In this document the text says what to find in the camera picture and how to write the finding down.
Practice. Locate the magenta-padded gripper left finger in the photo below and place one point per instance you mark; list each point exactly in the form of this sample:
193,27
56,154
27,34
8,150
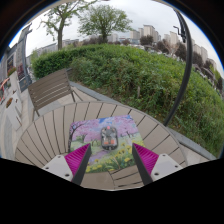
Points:
75,159

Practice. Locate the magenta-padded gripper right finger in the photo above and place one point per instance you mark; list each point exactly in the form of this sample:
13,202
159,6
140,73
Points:
148,159

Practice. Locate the grey computer mouse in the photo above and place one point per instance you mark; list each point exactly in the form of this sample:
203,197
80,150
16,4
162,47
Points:
109,137

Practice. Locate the flower print mouse pad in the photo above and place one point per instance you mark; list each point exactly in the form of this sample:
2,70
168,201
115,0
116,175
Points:
86,133

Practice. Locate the grey slatted outdoor chair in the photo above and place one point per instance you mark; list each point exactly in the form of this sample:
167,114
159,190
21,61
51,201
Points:
50,88

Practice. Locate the white planter box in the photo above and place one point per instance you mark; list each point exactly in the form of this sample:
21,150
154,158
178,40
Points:
14,111

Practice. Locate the green hedge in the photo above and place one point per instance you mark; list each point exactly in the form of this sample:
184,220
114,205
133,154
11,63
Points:
133,73

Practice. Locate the dark curved umbrella pole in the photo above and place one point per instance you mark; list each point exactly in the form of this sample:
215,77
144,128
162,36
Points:
187,66

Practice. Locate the tall grey sign pillar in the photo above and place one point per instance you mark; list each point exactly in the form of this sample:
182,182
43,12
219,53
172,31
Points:
22,56

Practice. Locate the bare-trunked slender tree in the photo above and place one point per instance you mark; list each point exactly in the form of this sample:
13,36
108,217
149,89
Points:
60,33

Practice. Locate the round leafy tree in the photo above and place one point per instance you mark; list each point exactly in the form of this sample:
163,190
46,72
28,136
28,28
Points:
103,20

